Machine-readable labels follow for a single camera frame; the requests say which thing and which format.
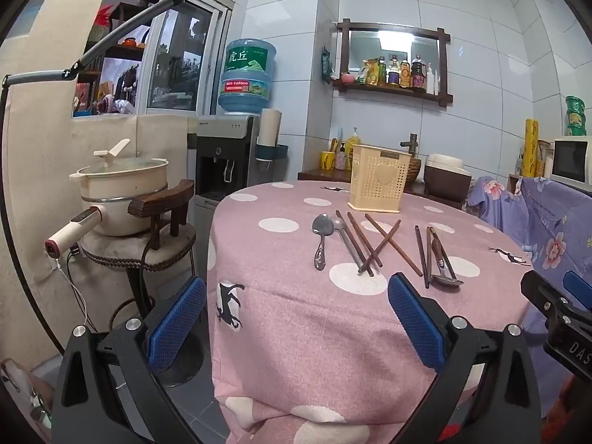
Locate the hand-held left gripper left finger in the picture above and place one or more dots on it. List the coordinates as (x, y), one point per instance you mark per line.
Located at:
(178, 323)

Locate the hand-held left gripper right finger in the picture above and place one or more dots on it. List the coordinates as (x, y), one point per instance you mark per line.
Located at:
(416, 323)

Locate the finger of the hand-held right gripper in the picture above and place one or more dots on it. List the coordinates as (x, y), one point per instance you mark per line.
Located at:
(543, 293)
(580, 289)

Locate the brown wooden chopstick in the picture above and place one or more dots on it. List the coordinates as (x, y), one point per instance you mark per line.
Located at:
(392, 231)
(405, 259)
(354, 243)
(422, 259)
(366, 240)

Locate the plain steel spoon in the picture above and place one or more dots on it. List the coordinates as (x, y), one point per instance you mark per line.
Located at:
(339, 223)

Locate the cream plastic utensil holder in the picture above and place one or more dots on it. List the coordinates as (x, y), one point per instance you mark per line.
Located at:
(370, 185)

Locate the person's right forearm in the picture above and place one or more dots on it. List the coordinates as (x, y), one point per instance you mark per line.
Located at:
(576, 409)

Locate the black round base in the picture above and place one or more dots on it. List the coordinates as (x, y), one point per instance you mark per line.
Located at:
(185, 360)

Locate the purple floral cloth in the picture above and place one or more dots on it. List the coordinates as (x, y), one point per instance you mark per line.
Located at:
(545, 222)

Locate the pink polka dot tablecloth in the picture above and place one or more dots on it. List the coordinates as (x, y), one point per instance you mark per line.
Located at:
(286, 333)

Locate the dark wooden chair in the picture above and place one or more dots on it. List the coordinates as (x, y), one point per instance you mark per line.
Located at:
(162, 199)

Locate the white microwave oven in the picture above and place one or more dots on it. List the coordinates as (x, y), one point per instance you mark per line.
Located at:
(571, 159)

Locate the yellow roll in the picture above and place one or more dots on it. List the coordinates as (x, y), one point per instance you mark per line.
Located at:
(531, 143)

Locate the cream electric cooking pot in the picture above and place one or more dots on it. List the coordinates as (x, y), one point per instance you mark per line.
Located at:
(125, 180)

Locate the brown and cream box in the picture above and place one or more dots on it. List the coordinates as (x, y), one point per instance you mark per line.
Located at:
(446, 173)

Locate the woven pattern wash basin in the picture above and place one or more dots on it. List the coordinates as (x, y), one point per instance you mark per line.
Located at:
(415, 169)

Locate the grey water dispenser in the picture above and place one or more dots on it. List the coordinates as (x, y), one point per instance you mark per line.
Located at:
(217, 166)

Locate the green canister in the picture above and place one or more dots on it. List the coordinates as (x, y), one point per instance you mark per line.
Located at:
(576, 115)

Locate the dark wooden counter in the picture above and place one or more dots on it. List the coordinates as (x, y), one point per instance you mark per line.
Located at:
(319, 175)

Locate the pink cup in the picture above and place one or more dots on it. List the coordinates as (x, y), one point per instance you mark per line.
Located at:
(341, 163)

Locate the brass faucet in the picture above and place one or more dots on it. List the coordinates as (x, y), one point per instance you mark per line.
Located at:
(411, 141)

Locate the yellow cup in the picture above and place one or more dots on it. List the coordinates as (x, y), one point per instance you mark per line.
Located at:
(328, 160)

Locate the beige cloth cover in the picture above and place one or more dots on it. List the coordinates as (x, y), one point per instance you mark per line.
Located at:
(152, 138)

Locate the yellow soap dispenser bottle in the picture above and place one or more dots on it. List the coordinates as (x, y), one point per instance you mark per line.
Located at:
(353, 141)

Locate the white paper cup dispenser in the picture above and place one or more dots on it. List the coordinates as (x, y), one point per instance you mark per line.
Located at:
(269, 127)

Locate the small white bottle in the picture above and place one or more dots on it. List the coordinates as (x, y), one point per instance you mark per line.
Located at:
(437, 85)

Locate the tall white bottle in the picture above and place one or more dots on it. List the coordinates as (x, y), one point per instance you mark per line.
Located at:
(430, 81)

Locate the dark soy sauce bottle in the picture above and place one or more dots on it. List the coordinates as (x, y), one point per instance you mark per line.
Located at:
(418, 76)

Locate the amber oil bottle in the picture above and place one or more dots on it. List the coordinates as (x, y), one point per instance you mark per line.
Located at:
(405, 74)

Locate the blue water bottle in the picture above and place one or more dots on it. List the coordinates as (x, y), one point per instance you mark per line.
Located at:
(245, 78)

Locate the green seasoning bottle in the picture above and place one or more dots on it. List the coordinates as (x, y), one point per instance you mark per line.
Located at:
(382, 71)

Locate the yellow seasoning packet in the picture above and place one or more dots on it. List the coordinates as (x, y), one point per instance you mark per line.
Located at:
(372, 73)

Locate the pink apple shaped jar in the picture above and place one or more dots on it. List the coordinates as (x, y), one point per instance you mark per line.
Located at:
(347, 77)

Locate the aluminium sliding window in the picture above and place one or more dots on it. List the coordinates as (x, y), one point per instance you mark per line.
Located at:
(180, 55)

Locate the green hanging packet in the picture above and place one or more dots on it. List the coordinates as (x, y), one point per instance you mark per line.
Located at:
(327, 64)

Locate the wooden display shelf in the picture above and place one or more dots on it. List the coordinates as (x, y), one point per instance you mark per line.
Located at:
(115, 55)

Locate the wooden framed mirror shelf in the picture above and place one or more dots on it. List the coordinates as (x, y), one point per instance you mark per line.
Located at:
(393, 41)

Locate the orange teapot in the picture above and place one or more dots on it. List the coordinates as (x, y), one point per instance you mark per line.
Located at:
(129, 42)

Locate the red decoration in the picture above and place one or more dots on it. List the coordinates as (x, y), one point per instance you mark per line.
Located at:
(104, 16)

